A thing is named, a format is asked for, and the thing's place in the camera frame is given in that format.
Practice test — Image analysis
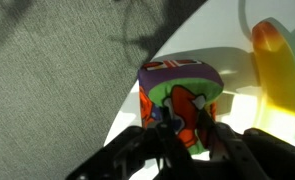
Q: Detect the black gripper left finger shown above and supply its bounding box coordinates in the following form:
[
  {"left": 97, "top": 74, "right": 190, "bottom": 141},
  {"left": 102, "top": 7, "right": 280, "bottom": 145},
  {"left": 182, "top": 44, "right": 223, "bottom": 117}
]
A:
[{"left": 66, "top": 105, "right": 196, "bottom": 180}]

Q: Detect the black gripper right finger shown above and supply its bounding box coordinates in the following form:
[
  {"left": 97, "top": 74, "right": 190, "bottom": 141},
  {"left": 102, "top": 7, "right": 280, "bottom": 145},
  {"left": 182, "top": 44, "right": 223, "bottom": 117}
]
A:
[{"left": 196, "top": 107, "right": 295, "bottom": 180}]

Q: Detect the soft multicoloured printed cube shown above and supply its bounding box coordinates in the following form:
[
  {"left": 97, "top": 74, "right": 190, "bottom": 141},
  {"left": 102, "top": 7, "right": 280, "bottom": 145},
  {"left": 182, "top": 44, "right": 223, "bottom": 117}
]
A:
[{"left": 137, "top": 59, "right": 225, "bottom": 156}]

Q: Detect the yellow toy banana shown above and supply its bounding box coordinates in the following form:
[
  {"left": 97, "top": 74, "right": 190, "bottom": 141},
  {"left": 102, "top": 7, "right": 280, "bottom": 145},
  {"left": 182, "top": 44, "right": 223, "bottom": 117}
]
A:
[{"left": 251, "top": 20, "right": 295, "bottom": 138}]

